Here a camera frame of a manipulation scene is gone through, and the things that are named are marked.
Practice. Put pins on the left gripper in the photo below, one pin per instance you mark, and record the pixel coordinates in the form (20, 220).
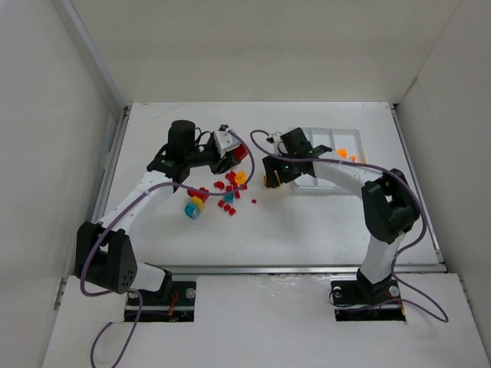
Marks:
(224, 163)

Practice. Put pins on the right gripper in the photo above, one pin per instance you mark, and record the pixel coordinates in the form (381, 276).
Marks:
(276, 171)

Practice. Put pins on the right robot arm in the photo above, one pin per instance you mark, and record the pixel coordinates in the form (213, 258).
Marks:
(390, 209)

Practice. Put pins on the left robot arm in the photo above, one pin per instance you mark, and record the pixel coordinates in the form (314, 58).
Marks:
(105, 254)

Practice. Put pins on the red flower lego block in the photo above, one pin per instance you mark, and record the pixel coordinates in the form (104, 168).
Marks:
(240, 153)

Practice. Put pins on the yellow arch lego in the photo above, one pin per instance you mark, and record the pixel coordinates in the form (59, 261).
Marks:
(240, 178)

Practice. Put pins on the red stepped lego block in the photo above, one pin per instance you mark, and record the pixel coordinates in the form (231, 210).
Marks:
(202, 194)

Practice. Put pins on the orange lego in tray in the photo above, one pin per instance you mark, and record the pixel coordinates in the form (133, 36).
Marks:
(342, 153)

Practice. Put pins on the small teal lego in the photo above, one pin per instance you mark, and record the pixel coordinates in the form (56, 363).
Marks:
(229, 198)

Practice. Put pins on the white divided tray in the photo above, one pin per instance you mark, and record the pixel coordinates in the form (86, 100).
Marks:
(336, 139)

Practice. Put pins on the teal yellow lego stack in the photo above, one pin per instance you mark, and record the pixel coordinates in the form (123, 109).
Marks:
(194, 207)

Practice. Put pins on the red lego brick pair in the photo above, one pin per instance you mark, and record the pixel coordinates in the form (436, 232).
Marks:
(229, 209)

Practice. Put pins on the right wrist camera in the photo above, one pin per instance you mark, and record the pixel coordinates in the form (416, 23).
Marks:
(278, 145)

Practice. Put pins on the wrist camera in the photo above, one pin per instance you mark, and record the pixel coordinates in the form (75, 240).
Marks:
(278, 145)
(225, 142)

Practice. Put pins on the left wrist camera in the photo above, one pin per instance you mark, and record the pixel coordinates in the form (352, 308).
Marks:
(225, 142)

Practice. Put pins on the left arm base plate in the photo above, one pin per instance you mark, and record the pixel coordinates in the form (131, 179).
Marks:
(176, 306)

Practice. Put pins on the aluminium rail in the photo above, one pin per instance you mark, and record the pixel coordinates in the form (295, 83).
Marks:
(294, 269)

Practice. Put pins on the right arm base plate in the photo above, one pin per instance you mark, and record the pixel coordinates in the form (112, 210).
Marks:
(350, 305)

